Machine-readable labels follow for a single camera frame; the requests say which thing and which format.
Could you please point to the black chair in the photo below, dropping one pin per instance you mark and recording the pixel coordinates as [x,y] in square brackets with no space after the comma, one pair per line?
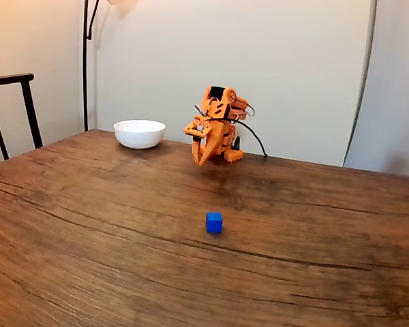
[7,79]

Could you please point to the pale lamp shade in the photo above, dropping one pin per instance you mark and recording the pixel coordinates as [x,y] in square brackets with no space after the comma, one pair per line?
[122,1]

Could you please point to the grey curved trim strip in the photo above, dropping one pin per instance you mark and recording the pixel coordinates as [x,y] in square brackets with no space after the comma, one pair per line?
[347,151]

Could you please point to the black floor lamp pole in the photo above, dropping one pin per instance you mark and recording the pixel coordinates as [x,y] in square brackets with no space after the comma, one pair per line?
[85,85]

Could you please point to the blue cube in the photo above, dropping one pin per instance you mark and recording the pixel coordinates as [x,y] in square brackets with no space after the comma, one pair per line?
[214,224]

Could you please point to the orange square camera mount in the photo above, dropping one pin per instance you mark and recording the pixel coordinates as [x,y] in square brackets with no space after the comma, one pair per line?
[190,129]

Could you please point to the white bowl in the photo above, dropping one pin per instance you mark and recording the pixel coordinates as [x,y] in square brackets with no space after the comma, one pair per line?
[139,136]

